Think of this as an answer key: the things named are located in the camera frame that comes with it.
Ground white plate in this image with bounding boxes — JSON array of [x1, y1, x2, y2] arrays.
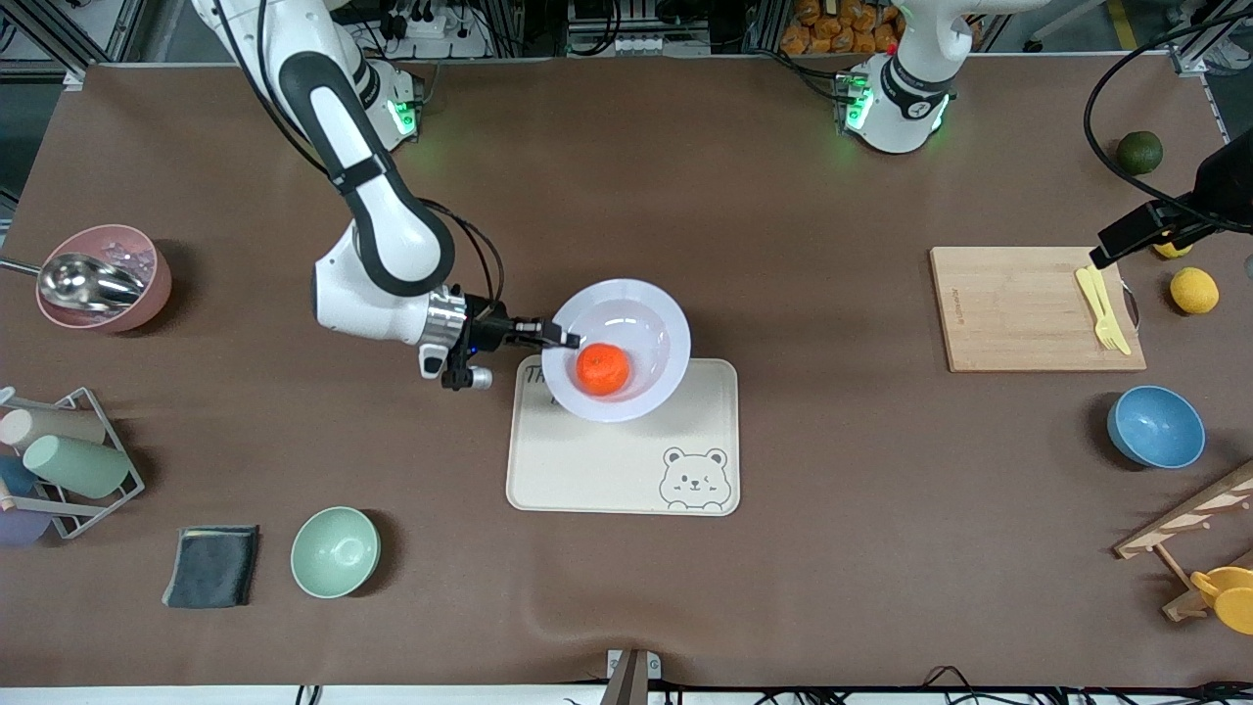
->
[[540, 279, 692, 424]]

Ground folded grey cloth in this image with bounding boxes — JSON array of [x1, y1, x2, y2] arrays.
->
[[162, 526, 261, 610]]

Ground green cup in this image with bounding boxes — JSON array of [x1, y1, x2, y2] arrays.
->
[[23, 434, 132, 499]]

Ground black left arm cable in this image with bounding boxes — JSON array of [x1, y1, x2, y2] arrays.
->
[[1082, 8, 1253, 236]]

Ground yellow plastic fork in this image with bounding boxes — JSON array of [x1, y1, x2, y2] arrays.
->
[[1087, 264, 1134, 355]]

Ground clear ice cubes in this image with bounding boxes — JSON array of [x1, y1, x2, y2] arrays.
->
[[93, 230, 160, 285]]

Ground cream bear print tray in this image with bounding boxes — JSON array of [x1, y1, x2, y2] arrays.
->
[[505, 355, 742, 517]]

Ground metal scoop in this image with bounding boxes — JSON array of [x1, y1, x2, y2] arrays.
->
[[0, 253, 148, 314]]

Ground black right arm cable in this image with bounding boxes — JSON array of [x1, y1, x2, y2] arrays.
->
[[213, 0, 506, 306]]

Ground pink bowl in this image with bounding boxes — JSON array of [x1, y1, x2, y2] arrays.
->
[[36, 224, 173, 334]]

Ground white power strip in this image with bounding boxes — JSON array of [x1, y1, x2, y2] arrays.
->
[[387, 0, 487, 58]]

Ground bag of orange fruits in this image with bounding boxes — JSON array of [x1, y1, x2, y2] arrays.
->
[[780, 0, 906, 57]]

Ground mint green bowl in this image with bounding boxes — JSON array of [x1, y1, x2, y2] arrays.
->
[[290, 505, 381, 599]]

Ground beige cup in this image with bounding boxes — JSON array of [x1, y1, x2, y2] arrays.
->
[[0, 407, 107, 453]]

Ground brown table mat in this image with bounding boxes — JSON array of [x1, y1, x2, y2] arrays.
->
[[0, 54, 1253, 688]]

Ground yellow mug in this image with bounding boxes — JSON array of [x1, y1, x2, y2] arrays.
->
[[1189, 565, 1253, 636]]

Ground white wire cup rack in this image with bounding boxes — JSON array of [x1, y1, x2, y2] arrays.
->
[[0, 387, 146, 541]]

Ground wooden cutting board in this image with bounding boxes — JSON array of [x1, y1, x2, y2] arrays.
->
[[929, 246, 1147, 374]]

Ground dark green lime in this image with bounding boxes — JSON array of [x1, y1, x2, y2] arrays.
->
[[1117, 130, 1165, 177]]

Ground orange fruit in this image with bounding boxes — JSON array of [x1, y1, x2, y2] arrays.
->
[[576, 342, 631, 398]]

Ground wooden cup stand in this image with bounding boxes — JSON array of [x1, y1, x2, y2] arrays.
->
[[1113, 460, 1253, 623]]

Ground purple cup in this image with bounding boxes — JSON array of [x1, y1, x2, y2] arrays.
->
[[0, 507, 52, 547]]

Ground yellow plastic knife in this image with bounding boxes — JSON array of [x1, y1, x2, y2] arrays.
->
[[1075, 266, 1117, 349]]

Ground blue bowl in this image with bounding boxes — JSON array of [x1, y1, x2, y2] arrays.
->
[[1107, 385, 1207, 470]]

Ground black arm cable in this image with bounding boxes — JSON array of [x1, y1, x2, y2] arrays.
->
[[213, 0, 506, 306], [1082, 8, 1253, 236]]

